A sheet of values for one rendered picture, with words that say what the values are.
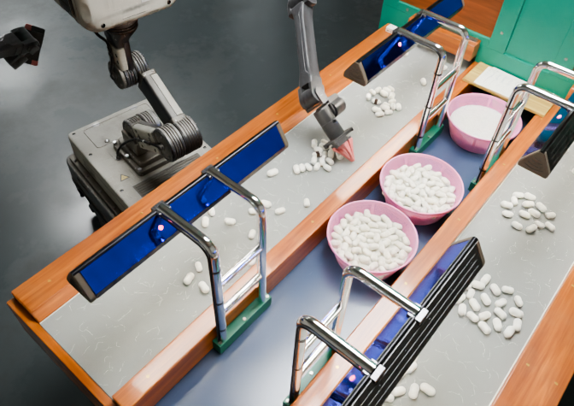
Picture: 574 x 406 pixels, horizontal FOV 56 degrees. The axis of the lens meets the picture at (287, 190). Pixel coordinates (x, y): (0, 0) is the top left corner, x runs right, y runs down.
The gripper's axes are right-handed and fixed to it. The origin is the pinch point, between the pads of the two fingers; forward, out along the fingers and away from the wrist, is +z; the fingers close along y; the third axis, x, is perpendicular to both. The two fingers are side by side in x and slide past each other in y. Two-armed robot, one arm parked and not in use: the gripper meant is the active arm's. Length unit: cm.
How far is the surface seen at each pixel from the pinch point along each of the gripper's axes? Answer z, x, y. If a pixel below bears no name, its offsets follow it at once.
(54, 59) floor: -127, 205, 14
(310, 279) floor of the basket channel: 18.3, -3.8, -41.2
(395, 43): -24.3, -24.1, 19.5
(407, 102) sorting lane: -2.1, 2.8, 40.1
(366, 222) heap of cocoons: 15.7, -10.0, -17.4
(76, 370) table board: -3, 7, -103
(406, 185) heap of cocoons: 16.3, -10.1, 4.7
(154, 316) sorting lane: -1, 5, -81
